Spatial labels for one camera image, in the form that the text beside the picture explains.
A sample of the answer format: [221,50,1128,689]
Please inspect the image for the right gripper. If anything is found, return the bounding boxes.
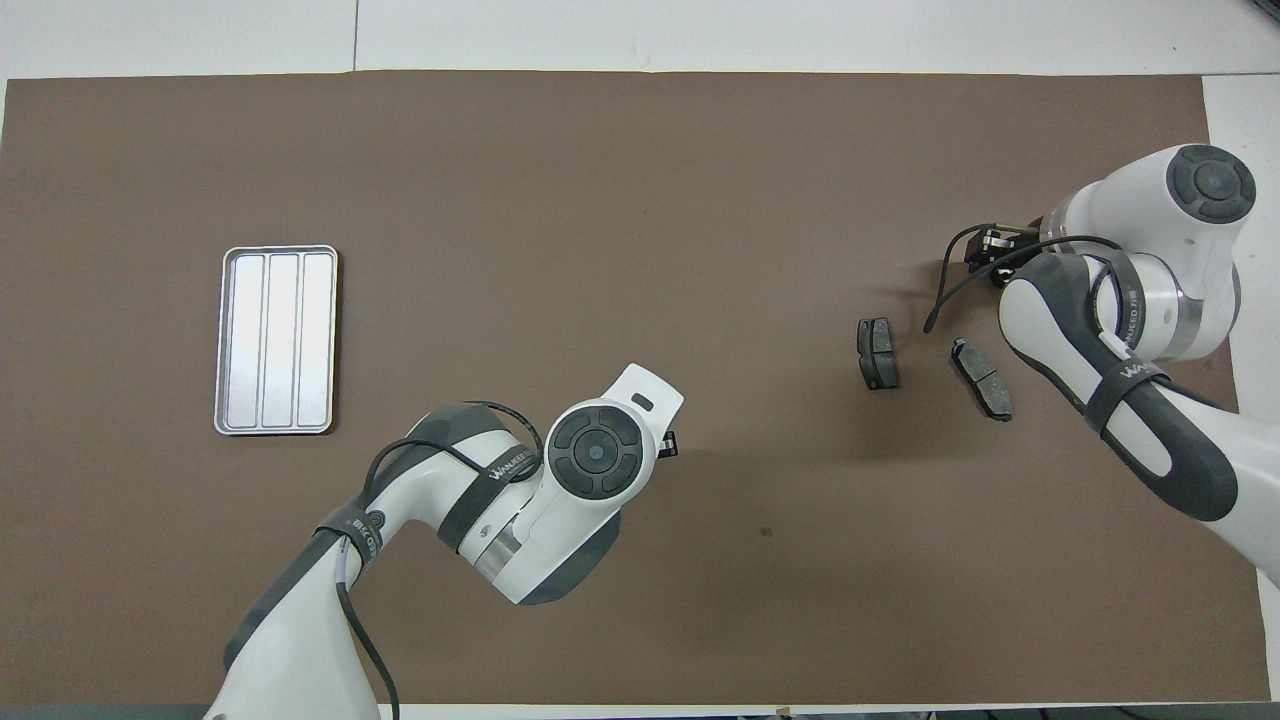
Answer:
[988,227,1042,289]

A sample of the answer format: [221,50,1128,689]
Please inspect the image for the silver metal tray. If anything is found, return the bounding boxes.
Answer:
[214,245,339,436]

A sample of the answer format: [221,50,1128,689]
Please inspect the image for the dark grey brake pad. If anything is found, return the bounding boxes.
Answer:
[857,317,901,391]
[950,338,1015,422]

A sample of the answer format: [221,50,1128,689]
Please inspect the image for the black cable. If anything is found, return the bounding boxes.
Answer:
[335,400,546,720]
[922,222,1127,336]

